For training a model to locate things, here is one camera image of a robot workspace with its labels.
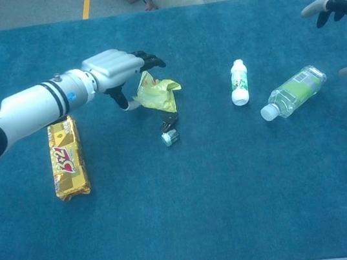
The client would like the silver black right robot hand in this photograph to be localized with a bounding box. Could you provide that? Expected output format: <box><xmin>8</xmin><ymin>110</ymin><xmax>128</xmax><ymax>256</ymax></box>
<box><xmin>299</xmin><ymin>0</ymin><xmax>347</xmax><ymax>85</ymax></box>

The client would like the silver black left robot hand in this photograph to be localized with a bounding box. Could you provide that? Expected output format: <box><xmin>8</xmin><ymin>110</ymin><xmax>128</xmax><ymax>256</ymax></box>
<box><xmin>79</xmin><ymin>41</ymin><xmax>173</xmax><ymax>117</ymax></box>

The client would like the yellow-green snack bag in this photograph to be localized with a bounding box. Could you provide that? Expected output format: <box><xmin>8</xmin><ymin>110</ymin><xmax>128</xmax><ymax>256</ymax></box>
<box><xmin>129</xmin><ymin>65</ymin><xmax>185</xmax><ymax>119</ymax></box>

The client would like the black binder clip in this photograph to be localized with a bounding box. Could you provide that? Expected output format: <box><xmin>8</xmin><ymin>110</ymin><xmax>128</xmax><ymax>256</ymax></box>
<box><xmin>157</xmin><ymin>113</ymin><xmax>182</xmax><ymax>133</ymax></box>

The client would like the clear green-label water bottle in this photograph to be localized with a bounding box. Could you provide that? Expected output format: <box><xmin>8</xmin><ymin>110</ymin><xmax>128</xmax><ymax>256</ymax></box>
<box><xmin>254</xmin><ymin>63</ymin><xmax>333</xmax><ymax>124</ymax></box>

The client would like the gold foil biscuit package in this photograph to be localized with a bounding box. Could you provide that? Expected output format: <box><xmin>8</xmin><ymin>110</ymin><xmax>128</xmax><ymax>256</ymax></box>
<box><xmin>43</xmin><ymin>113</ymin><xmax>92</xmax><ymax>203</ymax></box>

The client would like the small white milk bottle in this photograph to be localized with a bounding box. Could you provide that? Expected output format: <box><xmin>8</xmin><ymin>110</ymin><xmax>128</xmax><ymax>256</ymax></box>
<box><xmin>226</xmin><ymin>58</ymin><xmax>253</xmax><ymax>108</ymax></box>

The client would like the blue carpet table cloth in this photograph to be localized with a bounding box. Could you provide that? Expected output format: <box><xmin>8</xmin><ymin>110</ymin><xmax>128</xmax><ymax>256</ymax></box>
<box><xmin>0</xmin><ymin>0</ymin><xmax>347</xmax><ymax>260</ymax></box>

